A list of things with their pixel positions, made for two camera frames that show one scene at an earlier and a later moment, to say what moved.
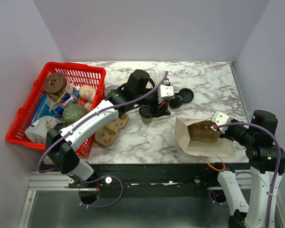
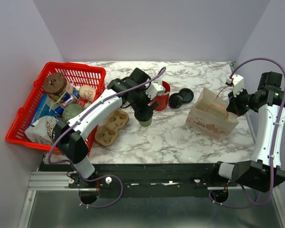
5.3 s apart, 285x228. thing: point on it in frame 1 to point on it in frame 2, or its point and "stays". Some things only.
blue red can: x=68 y=99 stays
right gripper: x=227 y=134 to x=233 y=106
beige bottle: x=88 y=92 stays
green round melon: x=72 y=112 stays
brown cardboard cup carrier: x=107 y=136 stays
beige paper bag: x=196 y=137 to x=210 y=115
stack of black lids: x=185 y=95 stays
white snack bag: x=37 y=132 stays
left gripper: x=162 y=111 to x=142 y=111
